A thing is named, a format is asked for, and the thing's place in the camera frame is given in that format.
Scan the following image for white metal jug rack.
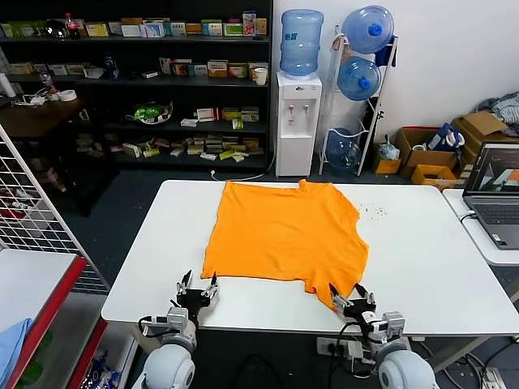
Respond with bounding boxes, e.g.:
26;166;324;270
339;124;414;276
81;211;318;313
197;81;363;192
318;24;399;177

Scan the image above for yellow cardboard box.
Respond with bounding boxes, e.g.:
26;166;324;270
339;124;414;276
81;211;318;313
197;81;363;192
411;165;459;192

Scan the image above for small yellow box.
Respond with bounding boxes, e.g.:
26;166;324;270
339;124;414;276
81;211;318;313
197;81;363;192
372;156;403;176

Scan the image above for orange t-shirt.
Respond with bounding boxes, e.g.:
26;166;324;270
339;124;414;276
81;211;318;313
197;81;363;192
200;179;371;312

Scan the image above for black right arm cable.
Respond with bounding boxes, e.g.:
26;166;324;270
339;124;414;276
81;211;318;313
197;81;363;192
326;321;368;389

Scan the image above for black shelving unit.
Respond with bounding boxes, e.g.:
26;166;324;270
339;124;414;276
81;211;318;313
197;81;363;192
0;0;274;172

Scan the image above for shiny black bowl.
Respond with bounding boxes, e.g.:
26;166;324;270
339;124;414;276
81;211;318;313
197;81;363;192
44;19;68;41

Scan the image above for beige hanging cloth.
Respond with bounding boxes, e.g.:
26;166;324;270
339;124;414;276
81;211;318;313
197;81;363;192
331;34;352;62

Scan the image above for yellow white medicine box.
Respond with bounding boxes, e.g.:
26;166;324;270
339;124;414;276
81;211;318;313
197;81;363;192
207;60;229;79

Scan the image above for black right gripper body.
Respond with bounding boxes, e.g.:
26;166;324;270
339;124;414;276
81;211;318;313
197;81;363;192
343;298;379;326

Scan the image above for clear plastic bag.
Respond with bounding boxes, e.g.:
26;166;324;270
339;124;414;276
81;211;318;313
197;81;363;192
377;135;402;161

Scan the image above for labelled blue water jug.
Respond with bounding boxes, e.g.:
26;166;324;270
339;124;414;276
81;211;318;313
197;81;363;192
279;9;324;80

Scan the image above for light blue cloth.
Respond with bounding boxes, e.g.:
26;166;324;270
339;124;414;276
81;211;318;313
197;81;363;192
0;318;34;358

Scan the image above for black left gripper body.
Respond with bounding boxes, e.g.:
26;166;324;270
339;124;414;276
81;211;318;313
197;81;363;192
177;289;221;326

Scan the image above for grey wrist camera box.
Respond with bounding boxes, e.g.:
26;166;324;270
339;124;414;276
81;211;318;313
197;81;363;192
381;310;405;338
166;306;191;327

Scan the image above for white power adapter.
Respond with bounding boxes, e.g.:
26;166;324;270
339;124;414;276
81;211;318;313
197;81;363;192
22;92;50;108

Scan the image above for white floor cable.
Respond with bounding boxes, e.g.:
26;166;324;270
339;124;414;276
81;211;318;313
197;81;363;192
209;160;277;182

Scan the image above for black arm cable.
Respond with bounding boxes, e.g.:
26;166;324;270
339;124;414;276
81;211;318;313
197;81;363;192
137;314;172;340
326;321;368;389

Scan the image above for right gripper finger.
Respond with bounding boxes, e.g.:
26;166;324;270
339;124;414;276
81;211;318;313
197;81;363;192
354;283;377;306
328;282;352;311

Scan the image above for white water dispenser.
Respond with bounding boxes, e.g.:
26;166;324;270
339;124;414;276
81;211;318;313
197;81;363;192
276;71;323;178

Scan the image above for grey laptop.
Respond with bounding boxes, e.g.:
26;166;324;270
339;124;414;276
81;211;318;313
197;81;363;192
461;141;519;250

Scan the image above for white cylindrical bottle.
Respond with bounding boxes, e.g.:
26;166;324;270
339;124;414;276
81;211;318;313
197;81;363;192
0;72;17;98

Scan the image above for cola bottle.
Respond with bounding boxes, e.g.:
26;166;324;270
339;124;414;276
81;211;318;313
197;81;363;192
64;11;81;41

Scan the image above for blue white medicine box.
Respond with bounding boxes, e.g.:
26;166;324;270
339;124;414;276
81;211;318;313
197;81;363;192
140;22;167;38

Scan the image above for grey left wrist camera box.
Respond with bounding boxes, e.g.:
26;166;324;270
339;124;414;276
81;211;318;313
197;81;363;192
166;306;191;327

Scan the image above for long green medicine box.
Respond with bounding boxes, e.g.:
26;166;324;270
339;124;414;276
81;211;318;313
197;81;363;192
10;20;46;39

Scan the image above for colourful tall carton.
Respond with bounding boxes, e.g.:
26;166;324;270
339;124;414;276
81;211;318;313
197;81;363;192
242;11;259;38

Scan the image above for white wire grid panel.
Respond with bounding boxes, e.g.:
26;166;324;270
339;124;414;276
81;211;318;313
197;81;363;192
0;122;110;293

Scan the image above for black floor cable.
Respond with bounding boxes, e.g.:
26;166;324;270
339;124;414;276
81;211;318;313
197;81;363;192
234;353;285;389

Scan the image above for blue bag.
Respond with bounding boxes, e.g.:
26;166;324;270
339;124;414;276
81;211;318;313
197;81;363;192
425;123;465;153

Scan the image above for brown wooden desk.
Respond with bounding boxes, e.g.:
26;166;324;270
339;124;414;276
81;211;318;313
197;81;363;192
0;94;121;216

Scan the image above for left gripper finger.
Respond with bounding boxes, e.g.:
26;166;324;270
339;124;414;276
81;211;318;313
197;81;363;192
201;271;221;300
174;269;193;296

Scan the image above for blue snack packets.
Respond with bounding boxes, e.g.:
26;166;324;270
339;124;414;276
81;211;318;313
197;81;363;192
80;348;123;389

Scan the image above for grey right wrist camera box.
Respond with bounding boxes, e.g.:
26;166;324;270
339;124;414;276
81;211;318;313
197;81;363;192
381;310;405;338

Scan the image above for white power strip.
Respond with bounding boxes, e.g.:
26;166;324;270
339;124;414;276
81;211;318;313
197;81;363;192
480;366;506;389
316;336;366;359

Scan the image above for big brown cardboard box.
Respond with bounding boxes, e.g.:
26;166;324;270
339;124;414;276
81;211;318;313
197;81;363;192
452;111;510;164

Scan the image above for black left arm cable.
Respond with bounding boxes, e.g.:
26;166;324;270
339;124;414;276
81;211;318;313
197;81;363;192
137;314;172;340

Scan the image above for open red-edged cardboard box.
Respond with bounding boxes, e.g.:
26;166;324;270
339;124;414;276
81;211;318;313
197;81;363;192
395;127;460;180

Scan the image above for pile of grey clothes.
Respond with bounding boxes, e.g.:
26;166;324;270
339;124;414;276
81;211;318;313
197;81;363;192
476;92;519;137

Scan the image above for dark blue hanging cloth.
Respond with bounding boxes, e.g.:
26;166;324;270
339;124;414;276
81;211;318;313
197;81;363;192
375;35;399;68

